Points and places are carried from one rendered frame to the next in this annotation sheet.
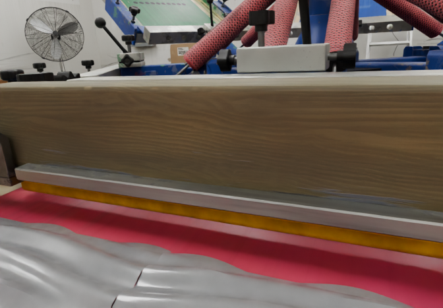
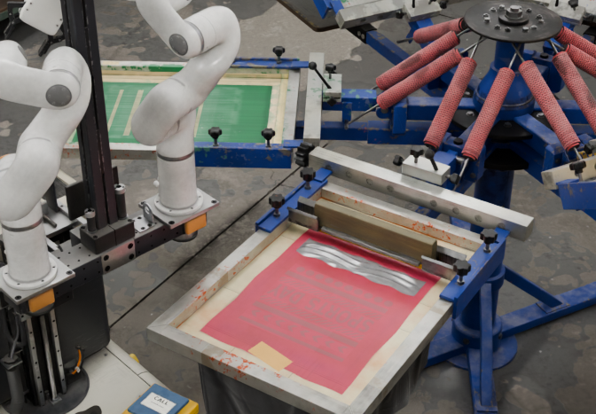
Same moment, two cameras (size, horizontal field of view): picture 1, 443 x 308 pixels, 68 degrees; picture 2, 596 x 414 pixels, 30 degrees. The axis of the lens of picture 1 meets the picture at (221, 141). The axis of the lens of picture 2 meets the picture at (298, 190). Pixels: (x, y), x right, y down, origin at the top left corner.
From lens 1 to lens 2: 2.76 m
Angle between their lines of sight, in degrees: 19
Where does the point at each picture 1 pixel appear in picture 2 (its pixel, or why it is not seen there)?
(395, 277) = (412, 271)
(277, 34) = (441, 124)
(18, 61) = not seen: outside the picture
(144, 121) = (363, 228)
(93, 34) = not seen: outside the picture
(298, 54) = (430, 175)
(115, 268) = (354, 261)
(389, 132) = (411, 246)
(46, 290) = (341, 263)
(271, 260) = (388, 264)
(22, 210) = (319, 238)
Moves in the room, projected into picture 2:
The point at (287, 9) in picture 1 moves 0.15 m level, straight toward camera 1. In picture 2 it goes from (454, 99) to (441, 122)
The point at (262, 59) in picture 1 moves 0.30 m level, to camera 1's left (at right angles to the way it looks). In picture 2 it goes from (413, 171) to (309, 162)
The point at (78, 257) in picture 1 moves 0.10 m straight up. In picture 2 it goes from (345, 257) to (346, 227)
